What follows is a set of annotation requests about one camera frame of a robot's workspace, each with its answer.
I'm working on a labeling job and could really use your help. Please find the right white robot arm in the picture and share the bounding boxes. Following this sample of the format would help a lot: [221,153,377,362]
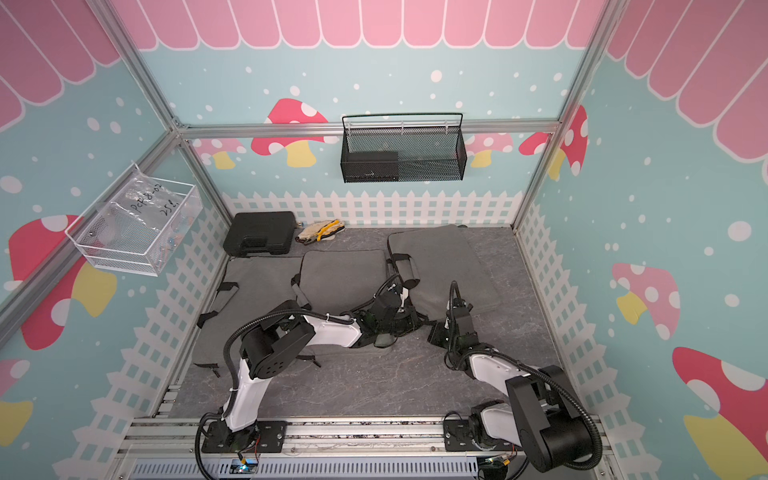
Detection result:
[429,281,604,473]

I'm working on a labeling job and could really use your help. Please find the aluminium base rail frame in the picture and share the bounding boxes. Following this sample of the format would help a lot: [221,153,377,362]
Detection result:
[104,383,625,480]

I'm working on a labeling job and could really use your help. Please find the black wire mesh basket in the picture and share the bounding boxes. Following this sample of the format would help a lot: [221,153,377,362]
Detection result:
[340,112,468,183]

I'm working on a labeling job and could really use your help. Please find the black plastic tool case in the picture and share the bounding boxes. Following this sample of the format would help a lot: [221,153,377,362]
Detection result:
[223,211,297,257]

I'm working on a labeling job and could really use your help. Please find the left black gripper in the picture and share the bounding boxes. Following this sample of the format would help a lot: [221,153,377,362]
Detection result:
[377,305,428,336]

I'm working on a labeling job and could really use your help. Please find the white wire basket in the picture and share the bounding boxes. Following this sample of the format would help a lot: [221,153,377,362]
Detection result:
[64,163,204,277]

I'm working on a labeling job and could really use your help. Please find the grey laptop bag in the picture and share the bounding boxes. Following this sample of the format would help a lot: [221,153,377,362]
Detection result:
[291,249,397,366]
[387,225,501,321]
[192,256,301,370]

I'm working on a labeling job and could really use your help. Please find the yellow black pliers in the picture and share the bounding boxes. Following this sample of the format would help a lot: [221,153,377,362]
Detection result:
[317,220,345,241]

